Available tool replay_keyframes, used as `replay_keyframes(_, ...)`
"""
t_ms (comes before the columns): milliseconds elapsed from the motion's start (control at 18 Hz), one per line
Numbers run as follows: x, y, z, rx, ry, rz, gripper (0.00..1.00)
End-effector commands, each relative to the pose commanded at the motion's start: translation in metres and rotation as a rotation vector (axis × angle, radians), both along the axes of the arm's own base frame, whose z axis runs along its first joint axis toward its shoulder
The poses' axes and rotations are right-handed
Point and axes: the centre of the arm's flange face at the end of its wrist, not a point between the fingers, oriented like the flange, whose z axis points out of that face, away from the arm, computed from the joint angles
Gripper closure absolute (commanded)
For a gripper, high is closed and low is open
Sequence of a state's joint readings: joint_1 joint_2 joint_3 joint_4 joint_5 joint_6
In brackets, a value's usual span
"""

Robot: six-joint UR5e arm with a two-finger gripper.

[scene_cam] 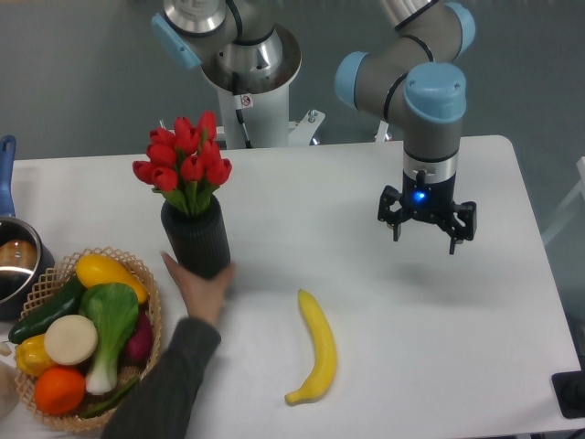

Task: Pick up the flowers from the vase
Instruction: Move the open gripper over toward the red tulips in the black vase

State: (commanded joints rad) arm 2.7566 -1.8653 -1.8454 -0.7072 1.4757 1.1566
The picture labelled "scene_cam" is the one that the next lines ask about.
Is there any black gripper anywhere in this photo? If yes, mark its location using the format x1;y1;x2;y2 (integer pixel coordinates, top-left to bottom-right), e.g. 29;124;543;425
378;157;477;255

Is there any dark grey ribbed vase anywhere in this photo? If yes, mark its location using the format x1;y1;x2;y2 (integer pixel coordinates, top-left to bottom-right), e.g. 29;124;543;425
161;195;230;279

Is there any dark grey sleeved forearm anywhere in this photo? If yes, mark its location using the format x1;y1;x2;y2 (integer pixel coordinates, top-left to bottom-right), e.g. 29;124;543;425
101;317;221;438

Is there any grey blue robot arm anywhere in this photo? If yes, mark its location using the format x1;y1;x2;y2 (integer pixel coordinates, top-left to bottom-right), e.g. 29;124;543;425
151;1;476;245

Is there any person's bare hand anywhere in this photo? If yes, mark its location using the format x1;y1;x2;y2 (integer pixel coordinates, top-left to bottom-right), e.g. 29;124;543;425
161;252;236;327

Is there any yellow banana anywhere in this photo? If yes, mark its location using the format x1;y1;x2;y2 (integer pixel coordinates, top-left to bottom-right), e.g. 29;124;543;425
284;289;337;406

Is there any black device at table edge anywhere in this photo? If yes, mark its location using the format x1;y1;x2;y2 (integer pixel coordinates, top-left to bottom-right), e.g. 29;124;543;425
551;370;584;419

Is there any red tulip bouquet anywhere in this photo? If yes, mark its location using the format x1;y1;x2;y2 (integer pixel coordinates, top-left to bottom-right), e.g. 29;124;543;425
133;111;232;219

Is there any purple sweet potato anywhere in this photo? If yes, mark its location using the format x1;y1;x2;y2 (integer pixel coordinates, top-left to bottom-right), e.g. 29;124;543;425
124;311;154;363

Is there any green bok choy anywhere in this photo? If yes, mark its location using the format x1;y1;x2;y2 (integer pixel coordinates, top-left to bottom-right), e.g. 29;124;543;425
80;283;138;395

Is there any yellow squash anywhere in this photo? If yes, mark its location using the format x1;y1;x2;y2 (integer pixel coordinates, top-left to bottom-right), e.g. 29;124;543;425
75;253;149;305

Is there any woven wicker basket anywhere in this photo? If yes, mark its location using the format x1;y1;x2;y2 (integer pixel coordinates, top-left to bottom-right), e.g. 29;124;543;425
8;247;161;433

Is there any dark green cucumber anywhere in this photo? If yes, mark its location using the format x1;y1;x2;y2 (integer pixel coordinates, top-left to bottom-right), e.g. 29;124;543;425
8;275;86;345

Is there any green bean pod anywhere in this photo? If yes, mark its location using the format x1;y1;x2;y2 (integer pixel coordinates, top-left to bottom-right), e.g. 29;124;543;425
80;376;140;419

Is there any orange fruit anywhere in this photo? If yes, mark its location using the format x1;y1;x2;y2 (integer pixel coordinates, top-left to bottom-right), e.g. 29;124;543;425
34;366;86;415

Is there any yellow bell pepper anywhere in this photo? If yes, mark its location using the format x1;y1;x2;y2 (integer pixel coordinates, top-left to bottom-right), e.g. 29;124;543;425
16;334;57;377

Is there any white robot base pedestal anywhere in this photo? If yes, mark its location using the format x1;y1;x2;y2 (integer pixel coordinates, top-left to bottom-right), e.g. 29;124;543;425
202;24;325;149

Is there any blue handled saucepan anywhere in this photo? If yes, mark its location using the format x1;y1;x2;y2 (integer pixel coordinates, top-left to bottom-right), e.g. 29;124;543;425
1;135;54;322

